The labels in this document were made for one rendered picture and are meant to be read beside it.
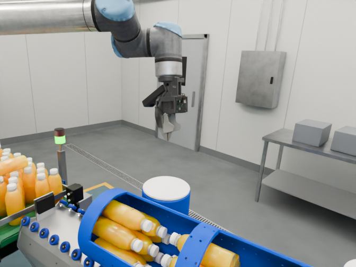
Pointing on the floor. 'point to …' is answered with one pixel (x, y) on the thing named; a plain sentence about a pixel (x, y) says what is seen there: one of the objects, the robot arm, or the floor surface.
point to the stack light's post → (62, 165)
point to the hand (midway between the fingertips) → (165, 136)
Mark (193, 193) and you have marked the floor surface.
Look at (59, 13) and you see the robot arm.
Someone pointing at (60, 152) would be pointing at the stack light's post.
